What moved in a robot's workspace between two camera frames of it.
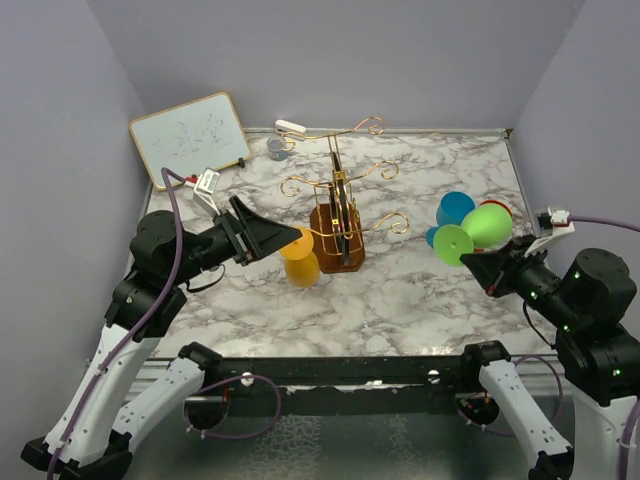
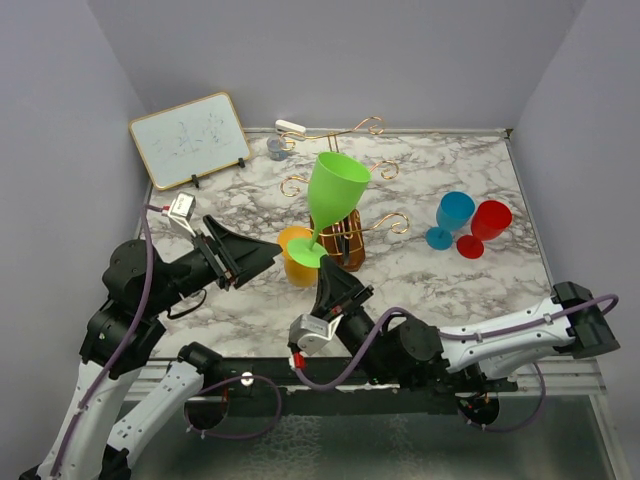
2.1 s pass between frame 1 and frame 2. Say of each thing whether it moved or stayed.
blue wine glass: stayed
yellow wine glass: stayed
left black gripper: moved
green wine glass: moved
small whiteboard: stayed
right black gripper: moved
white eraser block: stayed
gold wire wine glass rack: stayed
